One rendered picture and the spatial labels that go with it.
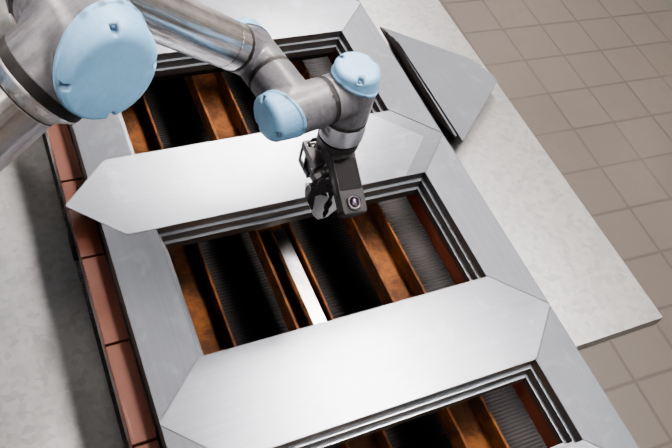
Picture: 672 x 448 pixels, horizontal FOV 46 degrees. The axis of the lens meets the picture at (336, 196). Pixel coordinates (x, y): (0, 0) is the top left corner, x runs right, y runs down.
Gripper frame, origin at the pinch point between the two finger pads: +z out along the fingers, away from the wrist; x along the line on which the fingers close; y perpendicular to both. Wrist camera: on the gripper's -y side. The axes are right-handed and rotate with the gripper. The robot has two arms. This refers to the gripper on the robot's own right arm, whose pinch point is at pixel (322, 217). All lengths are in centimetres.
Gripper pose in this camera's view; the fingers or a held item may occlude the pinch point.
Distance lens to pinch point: 144.7
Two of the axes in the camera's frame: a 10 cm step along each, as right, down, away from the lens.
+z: -1.9, 6.2, 7.6
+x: -9.0, 1.9, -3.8
